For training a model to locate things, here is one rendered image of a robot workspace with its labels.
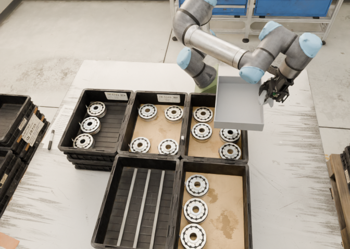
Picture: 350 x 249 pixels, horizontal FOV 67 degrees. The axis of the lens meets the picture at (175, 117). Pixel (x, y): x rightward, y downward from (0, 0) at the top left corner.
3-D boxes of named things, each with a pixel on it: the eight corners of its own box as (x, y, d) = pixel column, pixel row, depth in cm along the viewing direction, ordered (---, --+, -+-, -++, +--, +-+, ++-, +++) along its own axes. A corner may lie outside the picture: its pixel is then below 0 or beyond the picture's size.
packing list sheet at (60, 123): (61, 104, 176) (61, 104, 176) (94, 107, 173) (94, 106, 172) (39, 147, 157) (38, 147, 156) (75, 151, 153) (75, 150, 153)
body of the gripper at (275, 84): (264, 100, 105) (280, 79, 95) (262, 84, 110) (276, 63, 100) (282, 104, 106) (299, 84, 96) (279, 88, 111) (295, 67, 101)
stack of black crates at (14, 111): (25, 126, 239) (-5, 92, 203) (56, 129, 234) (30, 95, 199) (2, 166, 215) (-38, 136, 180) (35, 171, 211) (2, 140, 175)
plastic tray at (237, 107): (217, 83, 130) (217, 75, 126) (260, 84, 126) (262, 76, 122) (213, 128, 114) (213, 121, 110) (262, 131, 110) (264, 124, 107)
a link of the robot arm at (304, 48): (304, 26, 90) (327, 39, 88) (287, 51, 98) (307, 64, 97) (297, 36, 85) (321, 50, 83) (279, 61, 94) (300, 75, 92)
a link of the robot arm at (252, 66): (157, 28, 113) (252, 76, 86) (172, 8, 113) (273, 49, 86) (169, 44, 123) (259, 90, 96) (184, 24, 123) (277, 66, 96)
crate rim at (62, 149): (84, 90, 153) (83, 87, 151) (135, 92, 149) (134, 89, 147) (58, 151, 130) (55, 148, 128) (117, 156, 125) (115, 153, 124)
